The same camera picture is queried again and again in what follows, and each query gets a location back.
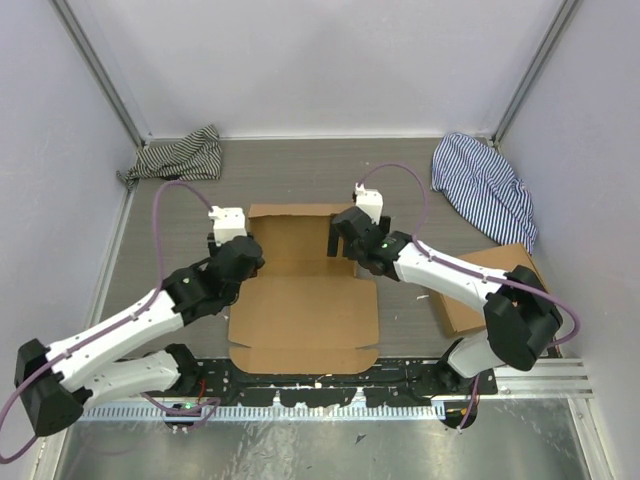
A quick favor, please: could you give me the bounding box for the brown cardboard box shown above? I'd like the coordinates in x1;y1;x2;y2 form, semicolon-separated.
429;243;547;338
228;204;379;375

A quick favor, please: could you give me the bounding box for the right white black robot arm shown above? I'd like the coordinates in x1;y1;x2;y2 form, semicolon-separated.
330;206;562;395

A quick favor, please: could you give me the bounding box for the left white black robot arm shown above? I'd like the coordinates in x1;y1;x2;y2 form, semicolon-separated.
14;235;264;437

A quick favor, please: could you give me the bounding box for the folded brown cardboard box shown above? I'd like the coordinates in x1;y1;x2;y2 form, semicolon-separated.
429;243;547;338

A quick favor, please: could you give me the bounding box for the blue white striped cloth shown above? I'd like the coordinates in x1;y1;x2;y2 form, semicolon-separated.
431;133;538;252

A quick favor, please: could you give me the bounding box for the black white striped cloth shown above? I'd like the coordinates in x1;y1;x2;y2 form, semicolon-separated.
116;125;222;191

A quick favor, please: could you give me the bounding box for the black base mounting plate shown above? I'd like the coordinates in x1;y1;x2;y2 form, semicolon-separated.
185;358;472;408

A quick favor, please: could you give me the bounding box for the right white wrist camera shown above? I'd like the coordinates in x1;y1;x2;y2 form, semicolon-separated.
353;183;384;224

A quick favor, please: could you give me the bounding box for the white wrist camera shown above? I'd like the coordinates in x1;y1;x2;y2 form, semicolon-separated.
353;183;384;224
208;206;247;246

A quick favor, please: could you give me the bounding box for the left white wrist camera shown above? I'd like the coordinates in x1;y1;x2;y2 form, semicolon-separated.
208;206;247;246

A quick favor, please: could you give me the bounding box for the light blue slotted cable duct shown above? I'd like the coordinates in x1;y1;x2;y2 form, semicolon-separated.
80;402;446;422

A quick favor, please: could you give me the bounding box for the aluminium front rail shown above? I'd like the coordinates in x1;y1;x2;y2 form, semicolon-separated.
48;357;595;401

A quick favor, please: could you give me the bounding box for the right aluminium frame post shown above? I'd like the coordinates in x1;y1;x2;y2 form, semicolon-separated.
489;0;582;150

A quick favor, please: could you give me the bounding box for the aluminium frame post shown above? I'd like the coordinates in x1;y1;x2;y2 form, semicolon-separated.
49;0;150;147
489;0;582;150

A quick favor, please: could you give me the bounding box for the left aluminium frame post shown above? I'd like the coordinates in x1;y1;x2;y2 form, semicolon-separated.
49;0;150;147

